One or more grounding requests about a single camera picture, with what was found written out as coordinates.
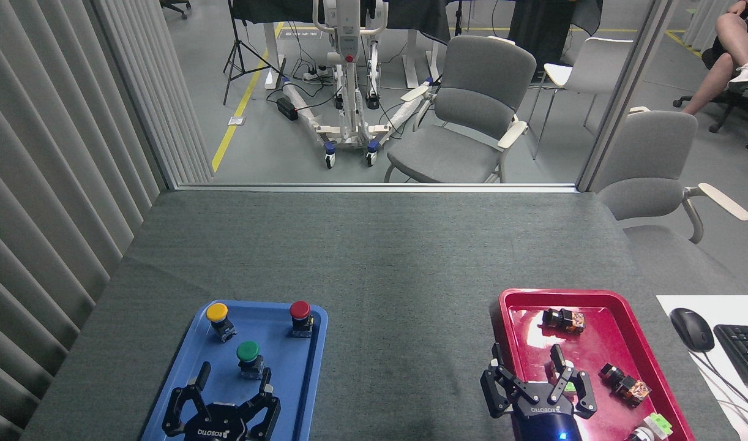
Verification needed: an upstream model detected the blue plastic tray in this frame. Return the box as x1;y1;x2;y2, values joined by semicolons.
140;299;329;441

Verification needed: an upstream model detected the black table cloth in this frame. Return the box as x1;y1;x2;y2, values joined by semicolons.
507;0;604;73

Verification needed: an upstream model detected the black keyboard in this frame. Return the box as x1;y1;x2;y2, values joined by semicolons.
712;323;748;387

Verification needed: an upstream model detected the black office chair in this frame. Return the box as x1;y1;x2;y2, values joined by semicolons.
159;0;193;21
672;86;748;151

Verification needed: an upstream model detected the black mouse cable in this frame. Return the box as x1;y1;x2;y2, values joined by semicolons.
694;349;748;424

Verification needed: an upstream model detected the black computer mouse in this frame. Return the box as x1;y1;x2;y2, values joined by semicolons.
668;307;716;353

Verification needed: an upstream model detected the yellow push button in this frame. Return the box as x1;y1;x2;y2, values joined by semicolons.
205;302;237;344

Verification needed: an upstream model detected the silver switch with green block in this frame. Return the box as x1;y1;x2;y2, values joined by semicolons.
548;359;580;394

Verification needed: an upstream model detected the white plastic chair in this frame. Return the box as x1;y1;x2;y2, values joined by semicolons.
526;37;634;162

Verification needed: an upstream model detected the white switch with green block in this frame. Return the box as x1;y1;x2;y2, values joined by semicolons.
625;412;674;441

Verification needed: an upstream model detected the red push button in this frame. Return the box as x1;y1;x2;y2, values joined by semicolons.
288;300;315;339

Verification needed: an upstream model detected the white desk pad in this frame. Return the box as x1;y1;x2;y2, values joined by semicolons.
656;295;748;441

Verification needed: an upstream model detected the grey armchair with white armrests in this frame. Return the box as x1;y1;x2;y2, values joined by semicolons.
596;106;748;296
383;34;538;184

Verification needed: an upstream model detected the person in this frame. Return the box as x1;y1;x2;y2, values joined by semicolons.
681;0;748;116

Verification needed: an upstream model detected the silver post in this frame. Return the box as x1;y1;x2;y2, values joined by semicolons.
577;0;681;193

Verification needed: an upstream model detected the black tripod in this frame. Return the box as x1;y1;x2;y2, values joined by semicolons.
222;0;283;107

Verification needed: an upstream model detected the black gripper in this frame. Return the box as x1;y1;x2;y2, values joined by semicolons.
162;361;282;441
480;342;598;441

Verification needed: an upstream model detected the black orange switch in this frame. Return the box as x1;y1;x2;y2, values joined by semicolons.
598;363;652;409
541;307;586;336

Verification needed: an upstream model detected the green push button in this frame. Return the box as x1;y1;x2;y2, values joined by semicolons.
236;341;266;380

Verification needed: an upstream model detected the red plastic tray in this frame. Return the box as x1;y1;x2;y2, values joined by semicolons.
498;288;697;441

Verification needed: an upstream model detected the white stand on wheels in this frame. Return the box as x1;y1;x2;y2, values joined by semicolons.
280;0;436;170

